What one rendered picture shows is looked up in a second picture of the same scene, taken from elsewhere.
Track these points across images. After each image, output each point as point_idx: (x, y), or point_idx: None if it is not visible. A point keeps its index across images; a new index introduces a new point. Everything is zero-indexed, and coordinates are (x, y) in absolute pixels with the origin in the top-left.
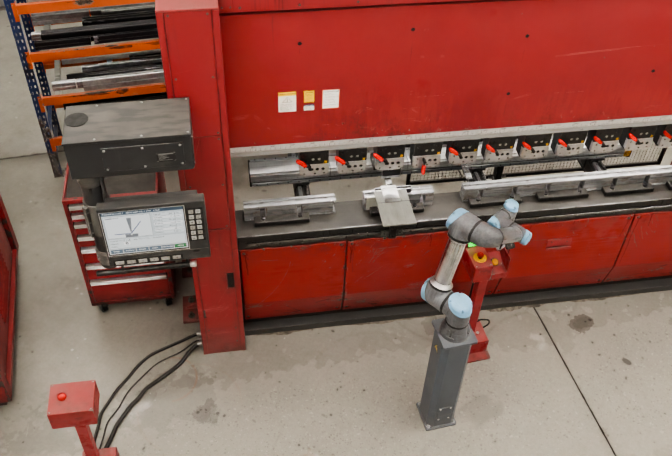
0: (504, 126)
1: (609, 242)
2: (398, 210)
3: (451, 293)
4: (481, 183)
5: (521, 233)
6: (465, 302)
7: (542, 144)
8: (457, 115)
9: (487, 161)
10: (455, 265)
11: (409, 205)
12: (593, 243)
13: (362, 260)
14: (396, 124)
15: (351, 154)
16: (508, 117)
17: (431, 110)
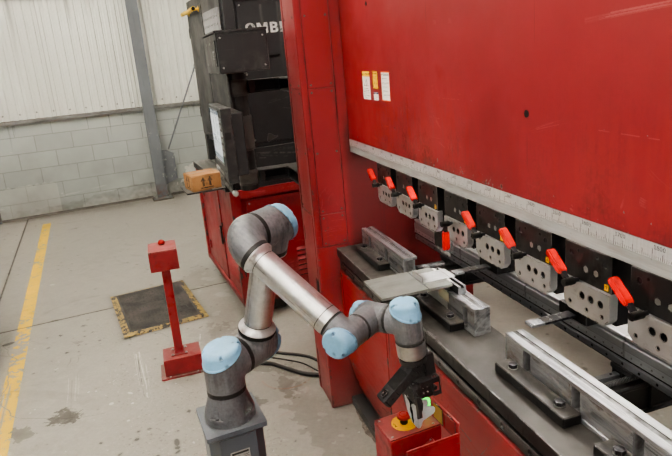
0: (531, 198)
1: None
2: (401, 285)
3: (240, 340)
4: (539, 346)
5: (323, 317)
6: (219, 350)
7: (597, 283)
8: (475, 147)
9: (518, 277)
10: (249, 292)
11: (417, 290)
12: None
13: (396, 364)
14: (427, 144)
15: (403, 182)
16: (534, 176)
17: (451, 128)
